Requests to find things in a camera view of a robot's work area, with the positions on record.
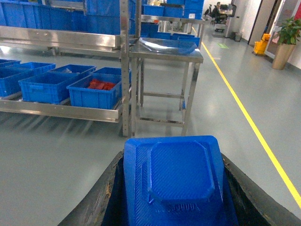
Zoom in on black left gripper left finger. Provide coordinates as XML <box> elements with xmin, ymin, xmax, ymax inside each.
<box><xmin>59</xmin><ymin>151</ymin><xmax>124</xmax><ymax>226</ymax></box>

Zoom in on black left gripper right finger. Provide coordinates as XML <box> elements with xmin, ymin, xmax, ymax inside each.
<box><xmin>222</xmin><ymin>154</ymin><xmax>301</xmax><ymax>226</ymax></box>

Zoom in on blue block part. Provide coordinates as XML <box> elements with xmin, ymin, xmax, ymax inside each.
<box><xmin>122</xmin><ymin>136</ymin><xmax>238</xmax><ymax>226</ymax></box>

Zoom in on blue bin with red parts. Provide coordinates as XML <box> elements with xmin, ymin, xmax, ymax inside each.
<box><xmin>67</xmin><ymin>76</ymin><xmax>122</xmax><ymax>110</ymax></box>

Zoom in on empty blue plastic bin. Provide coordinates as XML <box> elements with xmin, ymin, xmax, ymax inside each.
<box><xmin>19</xmin><ymin>72</ymin><xmax>82</xmax><ymax>105</ymax></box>

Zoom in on blue bin behind red bin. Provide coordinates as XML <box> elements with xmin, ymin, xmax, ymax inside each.
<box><xmin>88</xmin><ymin>67</ymin><xmax>122</xmax><ymax>84</ymax></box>

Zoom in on blue bin behind empty bin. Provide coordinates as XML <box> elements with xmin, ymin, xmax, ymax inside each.
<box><xmin>50</xmin><ymin>64</ymin><xmax>96</xmax><ymax>74</ymax></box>

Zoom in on stainless steel roller shelf rack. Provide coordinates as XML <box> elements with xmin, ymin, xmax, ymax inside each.
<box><xmin>0</xmin><ymin>0</ymin><xmax>141</xmax><ymax>136</ymax></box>

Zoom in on red bubble wrap bags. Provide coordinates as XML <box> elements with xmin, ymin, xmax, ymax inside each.
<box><xmin>88</xmin><ymin>79</ymin><xmax>116</xmax><ymax>90</ymax></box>

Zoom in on yellow mop bucket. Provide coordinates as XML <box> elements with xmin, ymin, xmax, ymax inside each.
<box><xmin>253</xmin><ymin>33</ymin><xmax>270</xmax><ymax>55</ymax></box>

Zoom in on small stainless steel table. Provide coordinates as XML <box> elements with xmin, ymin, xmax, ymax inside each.
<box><xmin>130</xmin><ymin>38</ymin><xmax>204</xmax><ymax>136</ymax></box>

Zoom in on grey trash can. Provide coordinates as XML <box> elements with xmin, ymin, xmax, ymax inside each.
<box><xmin>234</xmin><ymin>32</ymin><xmax>243</xmax><ymax>42</ymax></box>

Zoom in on potted plant gold pot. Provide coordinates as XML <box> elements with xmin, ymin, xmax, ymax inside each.
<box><xmin>272</xmin><ymin>17</ymin><xmax>301</xmax><ymax>70</ymax></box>

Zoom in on far stainless steel rack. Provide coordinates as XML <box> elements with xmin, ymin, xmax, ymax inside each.
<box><xmin>141</xmin><ymin>3</ymin><xmax>206</xmax><ymax>48</ymax></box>

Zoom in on seated person at desk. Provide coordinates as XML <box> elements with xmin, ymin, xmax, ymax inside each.
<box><xmin>211</xmin><ymin>2</ymin><xmax>222</xmax><ymax>24</ymax></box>

